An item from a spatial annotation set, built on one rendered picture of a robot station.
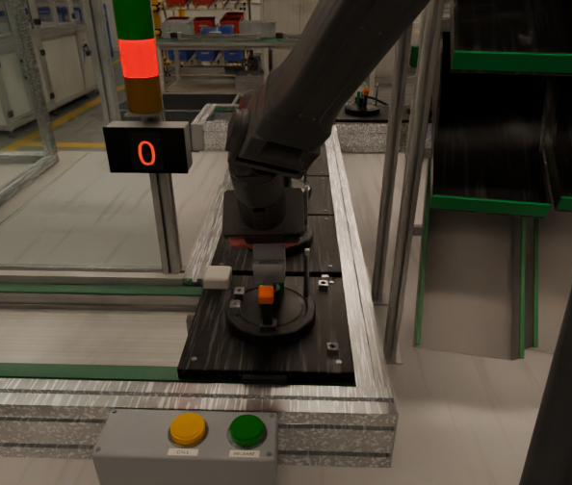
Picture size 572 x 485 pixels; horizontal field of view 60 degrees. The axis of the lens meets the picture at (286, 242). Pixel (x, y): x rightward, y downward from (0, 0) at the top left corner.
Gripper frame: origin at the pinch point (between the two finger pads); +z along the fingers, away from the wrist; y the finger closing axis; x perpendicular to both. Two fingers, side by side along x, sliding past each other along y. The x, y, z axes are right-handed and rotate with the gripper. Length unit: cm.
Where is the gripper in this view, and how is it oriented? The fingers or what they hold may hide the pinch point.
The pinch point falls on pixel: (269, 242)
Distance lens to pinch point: 70.3
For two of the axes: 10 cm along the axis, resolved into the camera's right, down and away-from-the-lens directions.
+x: 0.1, 9.0, -4.3
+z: 0.5, 4.3, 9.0
